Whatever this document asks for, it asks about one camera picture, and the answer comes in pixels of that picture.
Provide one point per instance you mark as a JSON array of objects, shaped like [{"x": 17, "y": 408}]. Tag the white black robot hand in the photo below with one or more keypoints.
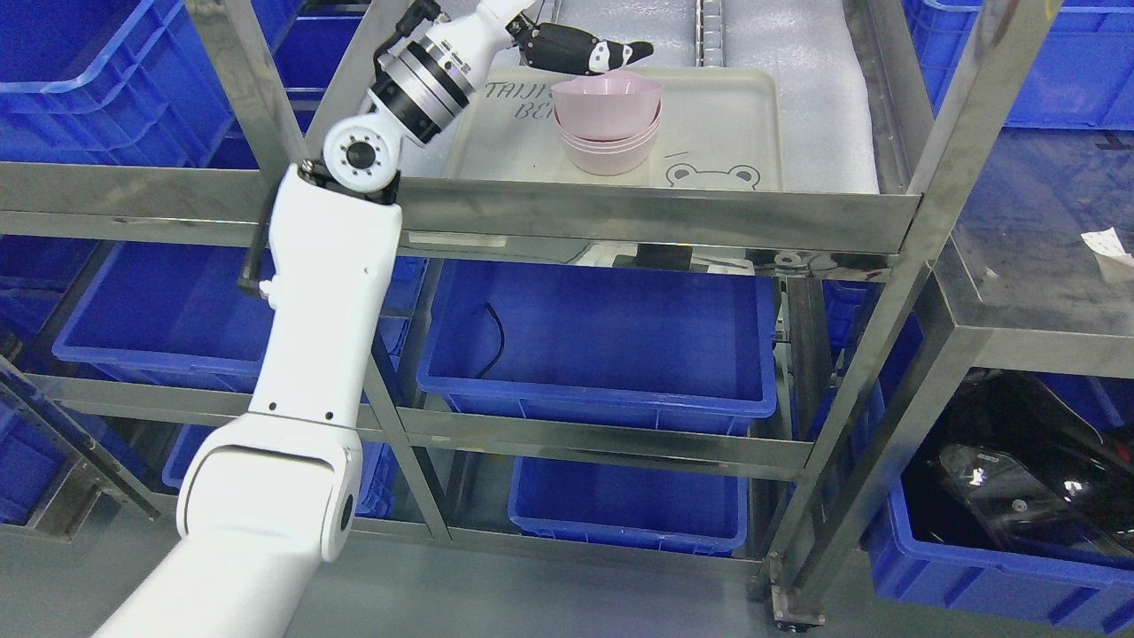
[{"x": 558, "y": 48}]

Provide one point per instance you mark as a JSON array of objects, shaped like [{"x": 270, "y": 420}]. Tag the pink plastic bowl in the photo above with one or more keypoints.
[{"x": 605, "y": 108}]

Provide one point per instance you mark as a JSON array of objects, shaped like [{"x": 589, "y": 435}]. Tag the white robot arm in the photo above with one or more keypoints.
[{"x": 271, "y": 496}]

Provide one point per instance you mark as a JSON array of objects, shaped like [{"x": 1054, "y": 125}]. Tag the steel shelf rack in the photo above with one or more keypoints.
[{"x": 205, "y": 206}]

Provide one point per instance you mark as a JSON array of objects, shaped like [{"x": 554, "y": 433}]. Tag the blue bin left shelf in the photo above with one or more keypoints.
[{"x": 169, "y": 315}]

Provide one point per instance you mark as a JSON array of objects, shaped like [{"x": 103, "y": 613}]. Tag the stacked pink bowls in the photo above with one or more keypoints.
[{"x": 610, "y": 157}]

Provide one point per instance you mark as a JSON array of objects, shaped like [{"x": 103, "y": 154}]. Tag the beige frog tray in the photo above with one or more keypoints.
[{"x": 719, "y": 130}]

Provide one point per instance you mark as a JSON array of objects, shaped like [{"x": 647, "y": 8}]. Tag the blue bin bottom centre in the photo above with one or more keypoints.
[{"x": 630, "y": 507}]

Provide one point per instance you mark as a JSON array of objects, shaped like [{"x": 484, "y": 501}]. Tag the white paper scrap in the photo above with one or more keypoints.
[{"x": 1107, "y": 244}]

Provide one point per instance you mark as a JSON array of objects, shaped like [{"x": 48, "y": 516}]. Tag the black helmet in bin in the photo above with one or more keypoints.
[{"x": 1028, "y": 463}]

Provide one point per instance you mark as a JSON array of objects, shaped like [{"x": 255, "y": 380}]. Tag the blue bin under table left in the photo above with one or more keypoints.
[{"x": 1061, "y": 593}]

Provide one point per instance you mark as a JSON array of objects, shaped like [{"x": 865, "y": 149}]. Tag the blue bin with cable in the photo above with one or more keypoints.
[{"x": 649, "y": 349}]

